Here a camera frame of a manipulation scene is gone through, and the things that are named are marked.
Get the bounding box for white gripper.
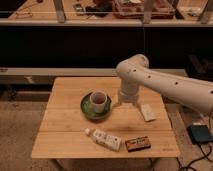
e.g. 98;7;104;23
112;89;142;112

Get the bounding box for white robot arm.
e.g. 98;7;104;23
116;54;213;115

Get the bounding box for white wrapped packet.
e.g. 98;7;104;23
141;104;156;122

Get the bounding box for white ceramic cup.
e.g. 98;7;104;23
90;91;107;113

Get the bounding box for green saucer plate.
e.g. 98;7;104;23
80;94;112;120

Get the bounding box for white tube with cap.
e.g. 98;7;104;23
85;128;122;152

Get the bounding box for brown chocolate bar box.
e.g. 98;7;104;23
125;136;151;152

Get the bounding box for wooden table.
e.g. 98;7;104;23
31;77;180;162

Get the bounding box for black foot pedal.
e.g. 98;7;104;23
187;125;213;144

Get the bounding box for red tray on shelf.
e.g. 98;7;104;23
113;0;175;19

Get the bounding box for dark device on shelf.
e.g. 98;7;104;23
73;3;85;16

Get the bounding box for metal shelf rack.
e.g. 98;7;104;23
0;0;213;27

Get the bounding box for black cable on floor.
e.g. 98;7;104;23
176;142;213;171

